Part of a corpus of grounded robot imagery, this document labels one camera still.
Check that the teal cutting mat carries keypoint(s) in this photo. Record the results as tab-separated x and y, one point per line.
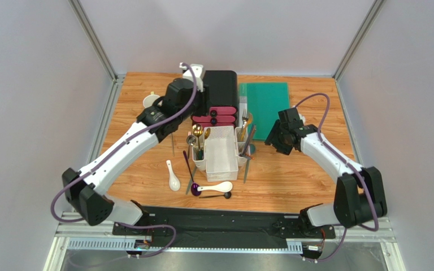
264	100

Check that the black mounting rail base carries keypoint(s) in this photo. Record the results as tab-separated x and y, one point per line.
206	228

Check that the gold spoon in caddy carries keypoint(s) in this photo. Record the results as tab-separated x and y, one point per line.
206	133

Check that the white ceramic spoon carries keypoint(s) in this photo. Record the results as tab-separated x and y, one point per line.
174	182
222	187

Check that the small silver fork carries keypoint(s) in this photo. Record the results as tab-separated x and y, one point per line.
188	148

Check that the teal plastic knife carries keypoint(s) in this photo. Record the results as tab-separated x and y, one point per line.
191	180

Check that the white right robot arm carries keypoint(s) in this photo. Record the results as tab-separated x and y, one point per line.
359	195

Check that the white perforated utensil caddy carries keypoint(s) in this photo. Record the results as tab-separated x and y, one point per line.
221	155

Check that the black small spoon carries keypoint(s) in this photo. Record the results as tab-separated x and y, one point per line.
226	195

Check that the silver spoon in caddy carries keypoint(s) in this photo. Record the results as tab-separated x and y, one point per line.
191	141

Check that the yellow-green mug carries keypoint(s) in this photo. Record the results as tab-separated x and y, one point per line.
150	99

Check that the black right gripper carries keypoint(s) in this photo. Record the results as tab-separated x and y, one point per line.
274	136

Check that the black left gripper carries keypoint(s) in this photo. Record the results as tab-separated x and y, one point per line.
203	96

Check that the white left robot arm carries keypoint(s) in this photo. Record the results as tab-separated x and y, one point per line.
86	189

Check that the teal plastic spoon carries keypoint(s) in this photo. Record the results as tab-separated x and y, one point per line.
251	152

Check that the black and pink drawer box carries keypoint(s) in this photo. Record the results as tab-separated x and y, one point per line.
221	99

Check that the purple metal spoon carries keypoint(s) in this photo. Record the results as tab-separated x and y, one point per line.
192	186

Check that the gold handled knife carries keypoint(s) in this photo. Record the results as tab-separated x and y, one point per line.
249	122

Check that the large silver fork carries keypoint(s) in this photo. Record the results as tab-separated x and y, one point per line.
245	119

